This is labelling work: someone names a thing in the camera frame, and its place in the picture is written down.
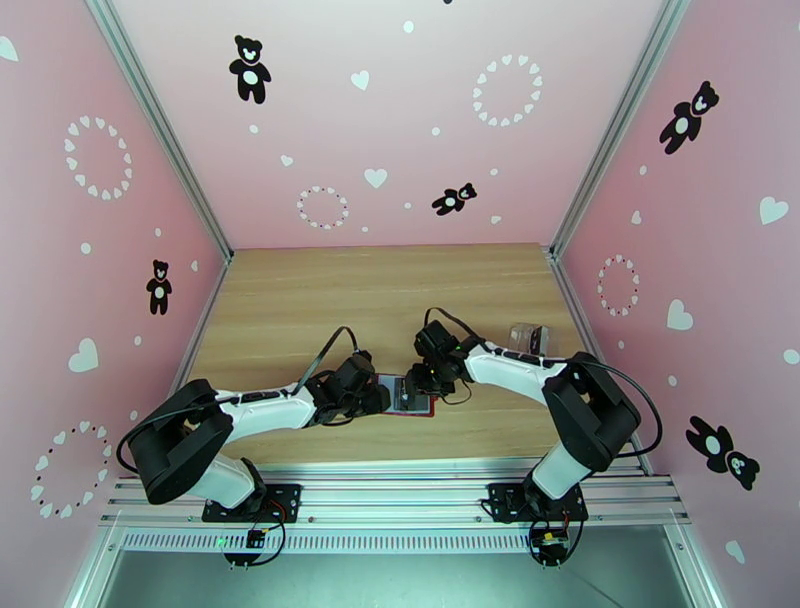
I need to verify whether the red leather card holder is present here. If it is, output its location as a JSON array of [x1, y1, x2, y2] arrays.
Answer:
[[374, 373, 436, 419]]

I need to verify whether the clear plastic card box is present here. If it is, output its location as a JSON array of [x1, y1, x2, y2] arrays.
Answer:
[[506, 322, 555, 358]]

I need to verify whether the perforated metal strip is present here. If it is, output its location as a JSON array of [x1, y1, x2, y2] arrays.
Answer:
[[121, 529, 539, 555]]

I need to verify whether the left base power wiring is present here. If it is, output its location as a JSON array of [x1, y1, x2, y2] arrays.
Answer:
[[223, 521, 289, 570]]

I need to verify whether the base power wiring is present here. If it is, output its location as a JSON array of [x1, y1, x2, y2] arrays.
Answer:
[[527, 512, 586, 570], [223, 521, 289, 570]]

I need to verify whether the right base power wiring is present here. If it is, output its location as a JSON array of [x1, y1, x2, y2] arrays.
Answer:
[[527, 512, 586, 570]]

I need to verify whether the aluminium front frame rail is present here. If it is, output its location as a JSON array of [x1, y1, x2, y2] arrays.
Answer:
[[99, 459, 692, 533]]

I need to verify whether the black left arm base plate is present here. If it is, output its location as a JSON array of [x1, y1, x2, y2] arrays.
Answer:
[[201, 482, 304, 524]]

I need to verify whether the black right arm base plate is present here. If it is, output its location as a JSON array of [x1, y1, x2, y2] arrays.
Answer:
[[486, 482, 590, 525]]

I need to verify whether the aluminium frame post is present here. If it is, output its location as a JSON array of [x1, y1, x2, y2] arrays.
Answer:
[[84, 0, 234, 267], [548, 0, 695, 261]]

